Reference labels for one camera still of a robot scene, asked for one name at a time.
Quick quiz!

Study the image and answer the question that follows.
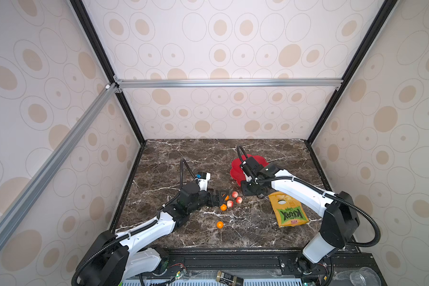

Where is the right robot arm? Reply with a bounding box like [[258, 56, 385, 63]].
[[236, 145, 381, 265]]

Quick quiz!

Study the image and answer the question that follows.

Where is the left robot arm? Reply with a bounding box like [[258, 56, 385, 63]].
[[71, 158, 228, 286]]

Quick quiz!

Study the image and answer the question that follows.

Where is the red flower-shaped fruit bowl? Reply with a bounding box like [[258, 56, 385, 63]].
[[230, 154, 269, 186]]

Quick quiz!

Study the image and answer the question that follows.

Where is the orange tangerine bottom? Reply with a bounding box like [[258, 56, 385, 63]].
[[216, 221, 224, 229]]

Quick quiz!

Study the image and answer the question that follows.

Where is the yellow snack bag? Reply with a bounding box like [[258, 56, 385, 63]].
[[268, 191, 309, 228]]

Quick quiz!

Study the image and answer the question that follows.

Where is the dark glass bottle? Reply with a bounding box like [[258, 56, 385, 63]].
[[216, 271, 244, 286]]

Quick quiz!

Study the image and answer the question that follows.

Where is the clear plastic cup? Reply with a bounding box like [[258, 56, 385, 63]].
[[349, 267, 381, 286]]

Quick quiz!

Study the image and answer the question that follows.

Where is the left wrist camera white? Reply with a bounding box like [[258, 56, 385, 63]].
[[196, 172, 211, 191]]

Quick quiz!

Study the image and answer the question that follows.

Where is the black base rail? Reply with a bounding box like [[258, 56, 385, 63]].
[[118, 248, 386, 286]]

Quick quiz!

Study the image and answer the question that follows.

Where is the horizontal aluminium frame bar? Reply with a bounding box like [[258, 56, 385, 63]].
[[116, 78, 343, 89]]

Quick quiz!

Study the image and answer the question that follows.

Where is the diagonal aluminium frame bar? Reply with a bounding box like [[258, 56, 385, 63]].
[[0, 83, 118, 251]]

